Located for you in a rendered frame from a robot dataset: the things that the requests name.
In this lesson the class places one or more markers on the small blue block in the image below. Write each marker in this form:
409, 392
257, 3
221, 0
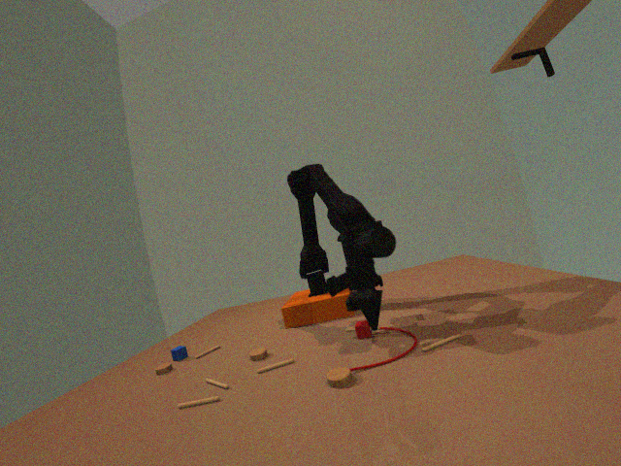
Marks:
179, 353

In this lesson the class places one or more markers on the round wooden button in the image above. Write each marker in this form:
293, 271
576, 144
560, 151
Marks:
338, 377

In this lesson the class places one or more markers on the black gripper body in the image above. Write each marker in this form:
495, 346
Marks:
365, 278

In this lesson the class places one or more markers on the brown flat disc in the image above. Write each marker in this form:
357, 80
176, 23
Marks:
163, 368
258, 354

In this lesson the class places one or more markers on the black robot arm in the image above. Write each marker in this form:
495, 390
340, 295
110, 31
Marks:
361, 236

